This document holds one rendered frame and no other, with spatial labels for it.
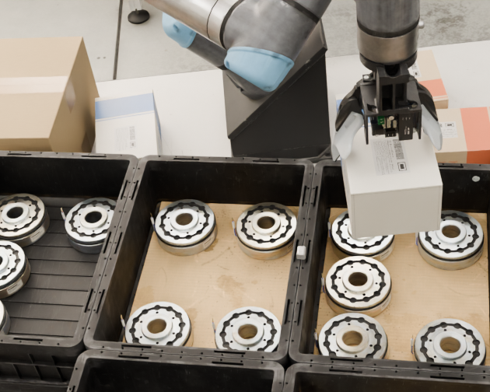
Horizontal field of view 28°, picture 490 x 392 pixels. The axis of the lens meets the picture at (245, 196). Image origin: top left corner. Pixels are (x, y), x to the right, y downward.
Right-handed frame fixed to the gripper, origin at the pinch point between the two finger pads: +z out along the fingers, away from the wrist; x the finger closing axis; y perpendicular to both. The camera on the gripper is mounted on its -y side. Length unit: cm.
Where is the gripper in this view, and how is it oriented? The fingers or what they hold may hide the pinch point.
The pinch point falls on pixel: (386, 151)
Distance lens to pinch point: 137.6
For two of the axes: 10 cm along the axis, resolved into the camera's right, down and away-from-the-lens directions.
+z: 1.1, 6.8, 7.3
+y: 0.4, 7.3, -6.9
